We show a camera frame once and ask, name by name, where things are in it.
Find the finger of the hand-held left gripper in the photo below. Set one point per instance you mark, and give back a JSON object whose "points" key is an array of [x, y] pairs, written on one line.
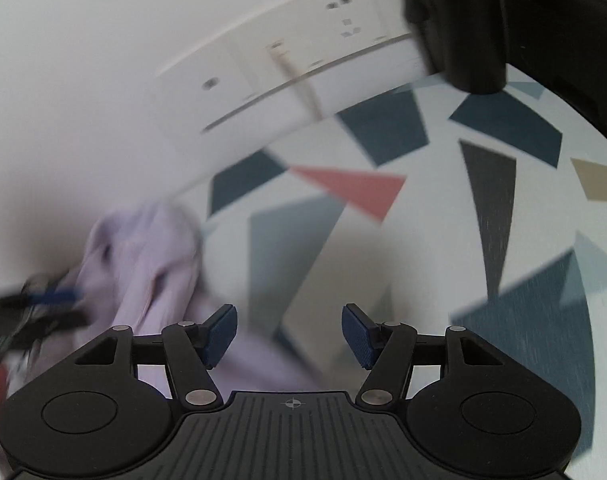
{"points": [[58, 322], [53, 295]]}

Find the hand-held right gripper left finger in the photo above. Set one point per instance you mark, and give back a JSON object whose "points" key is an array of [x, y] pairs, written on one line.
{"points": [[221, 335]]}

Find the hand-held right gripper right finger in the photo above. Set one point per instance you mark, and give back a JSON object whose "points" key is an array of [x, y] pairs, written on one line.
{"points": [[358, 332]]}

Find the lavender ribbed garment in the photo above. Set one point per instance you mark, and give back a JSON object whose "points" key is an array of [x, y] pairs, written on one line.
{"points": [[153, 270]]}

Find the black stand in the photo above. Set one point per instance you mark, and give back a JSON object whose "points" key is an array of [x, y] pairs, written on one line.
{"points": [[458, 35]]}

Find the black panel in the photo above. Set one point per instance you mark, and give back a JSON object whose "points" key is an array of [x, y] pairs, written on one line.
{"points": [[558, 30]]}

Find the white wall socket panel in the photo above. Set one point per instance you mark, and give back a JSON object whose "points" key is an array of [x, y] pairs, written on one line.
{"points": [[293, 50]]}

